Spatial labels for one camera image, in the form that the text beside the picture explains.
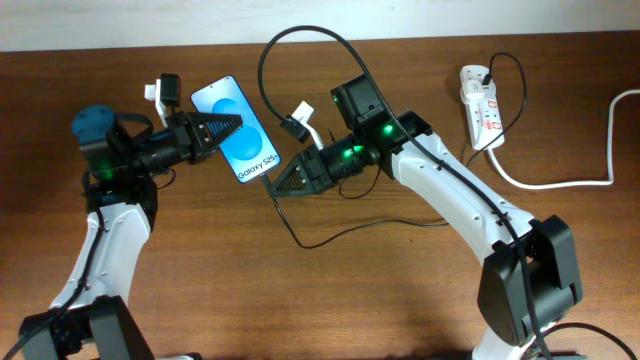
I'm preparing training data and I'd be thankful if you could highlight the blue Galaxy smartphone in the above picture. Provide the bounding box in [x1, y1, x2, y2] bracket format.
[190, 75, 281, 183]

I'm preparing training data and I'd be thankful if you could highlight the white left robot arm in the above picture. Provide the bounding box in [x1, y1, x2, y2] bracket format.
[6, 105, 242, 359]

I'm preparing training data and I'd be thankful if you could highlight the white power strip cord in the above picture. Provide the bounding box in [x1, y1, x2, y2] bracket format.
[486, 89, 640, 191]

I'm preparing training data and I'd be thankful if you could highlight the white power strip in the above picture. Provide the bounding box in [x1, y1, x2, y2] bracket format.
[460, 65, 504, 151]

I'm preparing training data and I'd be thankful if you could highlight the black charger cable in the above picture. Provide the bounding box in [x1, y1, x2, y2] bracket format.
[258, 51, 528, 250]

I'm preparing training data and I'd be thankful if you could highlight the white charger plug adapter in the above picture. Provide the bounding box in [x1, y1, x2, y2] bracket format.
[460, 78, 496, 104]

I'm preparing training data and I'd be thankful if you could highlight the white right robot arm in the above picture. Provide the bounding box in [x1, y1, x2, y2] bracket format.
[268, 76, 583, 359]

